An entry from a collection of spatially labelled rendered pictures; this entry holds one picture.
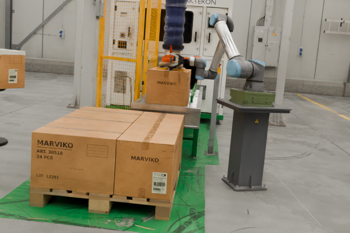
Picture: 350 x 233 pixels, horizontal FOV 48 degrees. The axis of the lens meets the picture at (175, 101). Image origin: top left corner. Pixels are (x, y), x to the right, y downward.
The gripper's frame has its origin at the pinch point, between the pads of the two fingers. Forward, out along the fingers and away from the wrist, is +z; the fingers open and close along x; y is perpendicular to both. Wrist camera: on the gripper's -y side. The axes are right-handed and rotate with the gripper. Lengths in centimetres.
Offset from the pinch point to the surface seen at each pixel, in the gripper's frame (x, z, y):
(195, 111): -48, -30, -11
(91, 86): -43, 95, 60
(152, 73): -15.2, 15.3, -4.4
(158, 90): -31.8, 8.1, -5.0
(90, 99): -60, 96, 60
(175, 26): 33.0, -1.1, 18.6
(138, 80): -32, 41, 65
